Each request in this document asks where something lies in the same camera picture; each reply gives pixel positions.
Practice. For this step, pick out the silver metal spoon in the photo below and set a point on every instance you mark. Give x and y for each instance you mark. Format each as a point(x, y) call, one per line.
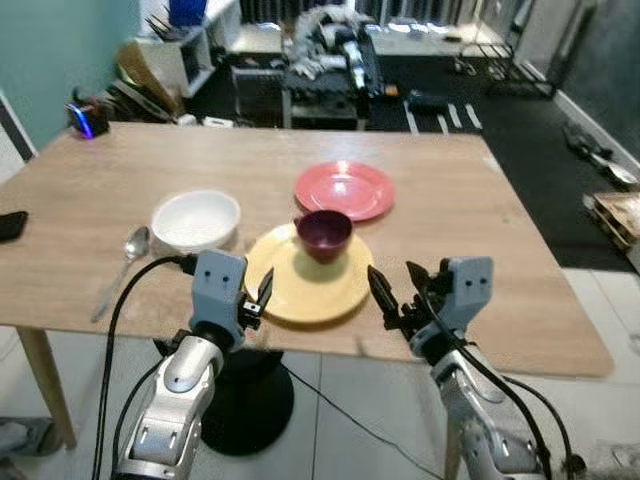
point(136, 243)

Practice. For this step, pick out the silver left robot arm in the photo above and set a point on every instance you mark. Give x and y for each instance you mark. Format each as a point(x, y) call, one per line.
point(175, 400)

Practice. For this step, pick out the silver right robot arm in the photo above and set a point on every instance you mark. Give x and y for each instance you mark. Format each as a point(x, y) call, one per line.
point(480, 410)

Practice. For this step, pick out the light wooden table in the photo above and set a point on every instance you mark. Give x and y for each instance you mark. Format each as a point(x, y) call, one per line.
point(450, 250)

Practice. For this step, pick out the yellow plate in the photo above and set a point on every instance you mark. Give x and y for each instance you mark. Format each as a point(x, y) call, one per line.
point(310, 290)

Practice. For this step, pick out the maroon bowl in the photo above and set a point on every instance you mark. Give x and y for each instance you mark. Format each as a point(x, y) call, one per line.
point(323, 238)

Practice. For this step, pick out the white bowl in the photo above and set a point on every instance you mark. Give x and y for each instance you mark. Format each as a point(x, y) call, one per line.
point(195, 222)

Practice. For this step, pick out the pink plate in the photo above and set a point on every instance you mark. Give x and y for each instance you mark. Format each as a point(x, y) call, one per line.
point(345, 190)

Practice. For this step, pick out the wooden pallet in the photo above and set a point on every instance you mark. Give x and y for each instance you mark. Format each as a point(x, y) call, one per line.
point(618, 215)

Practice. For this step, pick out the black metal rack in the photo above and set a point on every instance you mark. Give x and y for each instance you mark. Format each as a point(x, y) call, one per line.
point(520, 70)

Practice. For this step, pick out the cart piled with clothes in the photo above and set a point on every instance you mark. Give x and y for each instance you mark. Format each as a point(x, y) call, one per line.
point(330, 60)

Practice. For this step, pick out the white shelf unit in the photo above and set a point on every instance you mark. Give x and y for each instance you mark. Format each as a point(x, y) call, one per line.
point(190, 55)

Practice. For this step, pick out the brown cardboard piece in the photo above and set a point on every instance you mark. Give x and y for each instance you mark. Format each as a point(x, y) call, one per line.
point(145, 75)

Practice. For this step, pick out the black device with blue light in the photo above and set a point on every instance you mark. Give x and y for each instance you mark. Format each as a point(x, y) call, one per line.
point(90, 118)

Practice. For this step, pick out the grey slipper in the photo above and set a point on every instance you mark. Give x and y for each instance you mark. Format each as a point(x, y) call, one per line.
point(25, 438)

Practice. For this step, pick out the blue container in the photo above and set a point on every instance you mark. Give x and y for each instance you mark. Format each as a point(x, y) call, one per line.
point(187, 12)

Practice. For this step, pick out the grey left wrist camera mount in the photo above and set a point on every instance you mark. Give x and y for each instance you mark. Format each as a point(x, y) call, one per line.
point(218, 285)

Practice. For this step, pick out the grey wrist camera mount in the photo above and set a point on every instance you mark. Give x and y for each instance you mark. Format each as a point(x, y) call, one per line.
point(218, 285)
point(467, 290)

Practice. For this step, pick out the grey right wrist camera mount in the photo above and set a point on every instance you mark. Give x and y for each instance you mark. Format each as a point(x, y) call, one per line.
point(467, 290)

